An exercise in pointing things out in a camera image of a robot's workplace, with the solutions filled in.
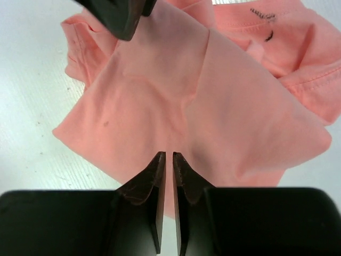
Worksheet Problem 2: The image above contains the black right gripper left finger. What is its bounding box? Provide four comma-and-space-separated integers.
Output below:
1, 152, 166, 255

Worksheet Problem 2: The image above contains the pink t shirt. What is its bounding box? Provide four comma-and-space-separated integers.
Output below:
53, 1, 340, 216

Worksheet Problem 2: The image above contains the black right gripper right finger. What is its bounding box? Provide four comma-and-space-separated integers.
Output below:
173, 153, 340, 255

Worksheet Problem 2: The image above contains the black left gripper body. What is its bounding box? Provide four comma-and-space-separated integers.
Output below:
76, 0, 157, 41

